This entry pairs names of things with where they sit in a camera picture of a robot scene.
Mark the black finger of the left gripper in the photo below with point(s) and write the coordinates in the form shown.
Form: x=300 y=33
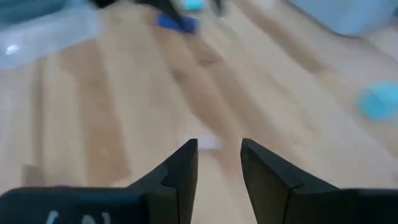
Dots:
x=218 y=7
x=168 y=9

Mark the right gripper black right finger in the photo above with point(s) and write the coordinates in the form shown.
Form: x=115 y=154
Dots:
x=280 y=193

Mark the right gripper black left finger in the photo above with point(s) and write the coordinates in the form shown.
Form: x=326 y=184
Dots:
x=168 y=193

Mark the teal cube block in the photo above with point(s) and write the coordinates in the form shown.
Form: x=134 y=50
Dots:
x=381 y=102

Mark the blue-purple rectangular block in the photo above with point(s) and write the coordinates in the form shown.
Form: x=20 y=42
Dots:
x=190 y=25

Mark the clear plastic bin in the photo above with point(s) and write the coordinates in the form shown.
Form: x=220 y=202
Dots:
x=46 y=37

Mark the white plastic bin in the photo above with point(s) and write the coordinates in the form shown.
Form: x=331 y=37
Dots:
x=348 y=15

